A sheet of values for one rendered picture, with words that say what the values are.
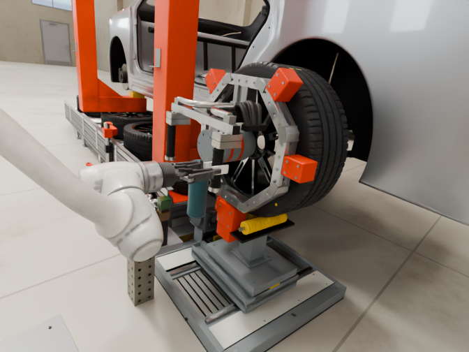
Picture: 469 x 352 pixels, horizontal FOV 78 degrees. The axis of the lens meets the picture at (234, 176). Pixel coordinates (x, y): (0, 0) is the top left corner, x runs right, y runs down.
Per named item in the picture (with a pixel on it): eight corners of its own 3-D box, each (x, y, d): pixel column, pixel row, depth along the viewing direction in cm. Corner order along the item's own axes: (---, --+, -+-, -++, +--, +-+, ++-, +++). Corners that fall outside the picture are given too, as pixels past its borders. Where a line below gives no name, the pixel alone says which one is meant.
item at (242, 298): (295, 287, 156) (299, 272, 152) (244, 315, 134) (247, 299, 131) (238, 239, 192) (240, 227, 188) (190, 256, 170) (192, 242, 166)
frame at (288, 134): (281, 228, 114) (310, 84, 95) (269, 232, 110) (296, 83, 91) (206, 179, 153) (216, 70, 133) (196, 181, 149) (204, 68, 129)
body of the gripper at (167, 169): (151, 182, 88) (179, 178, 94) (163, 193, 82) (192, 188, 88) (152, 158, 85) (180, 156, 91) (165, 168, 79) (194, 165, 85)
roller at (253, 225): (289, 223, 139) (292, 211, 137) (243, 239, 121) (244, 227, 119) (281, 217, 143) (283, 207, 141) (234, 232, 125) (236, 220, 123)
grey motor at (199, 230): (252, 238, 196) (261, 191, 183) (199, 257, 170) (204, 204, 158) (236, 225, 209) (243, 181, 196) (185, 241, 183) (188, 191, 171)
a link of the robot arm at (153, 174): (144, 200, 79) (165, 195, 82) (145, 168, 75) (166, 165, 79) (132, 187, 85) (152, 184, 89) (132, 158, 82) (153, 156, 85)
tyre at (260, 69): (381, 171, 105) (306, 32, 123) (345, 180, 91) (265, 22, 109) (271, 225, 155) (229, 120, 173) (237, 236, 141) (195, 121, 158)
